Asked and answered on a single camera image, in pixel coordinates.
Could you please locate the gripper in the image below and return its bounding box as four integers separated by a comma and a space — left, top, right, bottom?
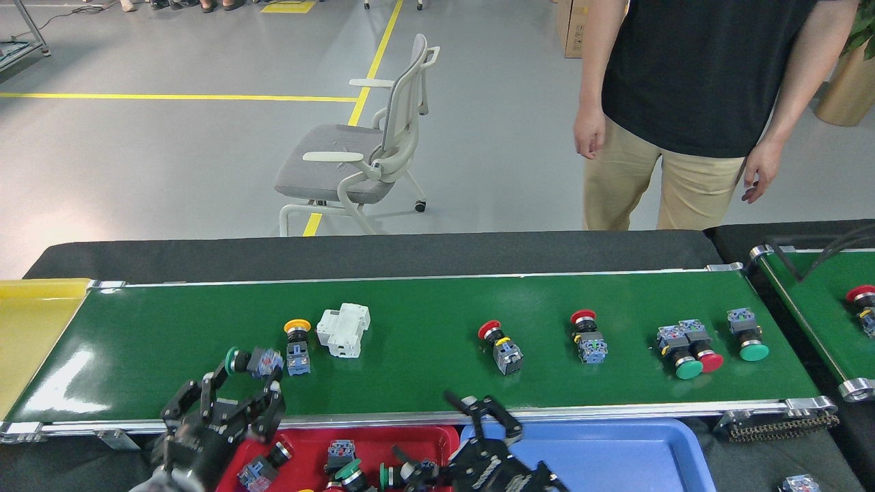
149, 360, 286, 489
392, 391, 568, 492

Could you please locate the red push button switch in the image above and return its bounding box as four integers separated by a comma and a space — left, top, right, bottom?
237, 440, 295, 492
845, 284, 875, 340
325, 439, 358, 474
570, 309, 608, 365
477, 320, 525, 377
678, 318, 725, 374

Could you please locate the yellow push button switch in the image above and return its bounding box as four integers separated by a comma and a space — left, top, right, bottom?
283, 318, 313, 377

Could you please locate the large green push button switch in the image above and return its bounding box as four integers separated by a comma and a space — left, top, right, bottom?
333, 459, 365, 492

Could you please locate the red plastic tray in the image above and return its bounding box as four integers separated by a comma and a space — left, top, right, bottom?
217, 425, 460, 492

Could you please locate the blue plastic tray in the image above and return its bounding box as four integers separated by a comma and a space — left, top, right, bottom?
459, 418, 717, 492

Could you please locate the yellow plastic tray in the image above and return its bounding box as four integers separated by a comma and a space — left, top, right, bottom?
0, 278, 92, 419

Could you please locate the green feeder conveyor belt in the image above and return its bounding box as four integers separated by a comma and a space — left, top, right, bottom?
749, 245, 875, 402

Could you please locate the person's right hand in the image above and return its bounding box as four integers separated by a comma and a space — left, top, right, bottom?
573, 109, 608, 160

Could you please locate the person's left hand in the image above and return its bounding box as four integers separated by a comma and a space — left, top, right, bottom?
742, 140, 783, 204

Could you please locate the white circuit breaker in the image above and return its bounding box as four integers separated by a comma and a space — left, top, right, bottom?
315, 303, 372, 359

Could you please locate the grey office chair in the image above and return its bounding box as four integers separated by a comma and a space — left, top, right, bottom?
273, 34, 442, 236

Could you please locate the cardboard box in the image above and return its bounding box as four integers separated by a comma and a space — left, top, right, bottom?
555, 0, 592, 59

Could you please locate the person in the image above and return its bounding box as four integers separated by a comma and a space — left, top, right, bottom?
573, 0, 861, 232

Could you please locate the potted plant in gold pot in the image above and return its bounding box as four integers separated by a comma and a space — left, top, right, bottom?
813, 0, 875, 127

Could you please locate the conveyor drive chain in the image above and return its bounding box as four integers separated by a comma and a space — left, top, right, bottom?
714, 410, 842, 441

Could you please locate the metal frame rack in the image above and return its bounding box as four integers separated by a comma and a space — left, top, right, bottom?
0, 0, 51, 69

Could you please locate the black cable bundle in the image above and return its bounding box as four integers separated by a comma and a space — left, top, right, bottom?
769, 225, 875, 282

